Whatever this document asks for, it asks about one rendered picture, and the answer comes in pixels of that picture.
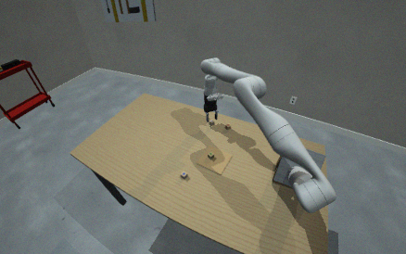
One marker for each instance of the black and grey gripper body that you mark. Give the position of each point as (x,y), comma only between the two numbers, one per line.
(210,98)

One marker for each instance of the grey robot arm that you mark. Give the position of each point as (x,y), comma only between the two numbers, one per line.
(312,195)

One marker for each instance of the tan square mat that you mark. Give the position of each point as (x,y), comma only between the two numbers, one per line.
(218,163)

